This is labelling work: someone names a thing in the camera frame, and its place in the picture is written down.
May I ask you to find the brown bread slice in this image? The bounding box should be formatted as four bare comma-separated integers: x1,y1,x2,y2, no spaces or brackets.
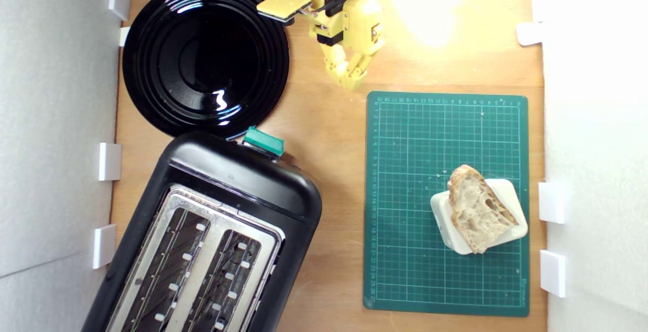
448,164,519,255

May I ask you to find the green cutting mat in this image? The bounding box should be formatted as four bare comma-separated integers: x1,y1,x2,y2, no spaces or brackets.
363,91,530,317

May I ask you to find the black two-slot toaster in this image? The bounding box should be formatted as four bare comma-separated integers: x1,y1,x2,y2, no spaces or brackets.
81,131,323,332

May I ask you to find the green toaster lever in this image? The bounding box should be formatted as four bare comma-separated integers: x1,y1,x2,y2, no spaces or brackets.
242,126,285,157

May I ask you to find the yellow wrist camera mount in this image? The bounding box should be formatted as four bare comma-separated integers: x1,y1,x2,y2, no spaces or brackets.
256,0,313,23

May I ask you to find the black round plate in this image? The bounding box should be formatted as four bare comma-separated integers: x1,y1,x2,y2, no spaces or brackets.
122,0,290,139

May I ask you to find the white rounded block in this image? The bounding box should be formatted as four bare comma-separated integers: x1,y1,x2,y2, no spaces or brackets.
430,179,529,256

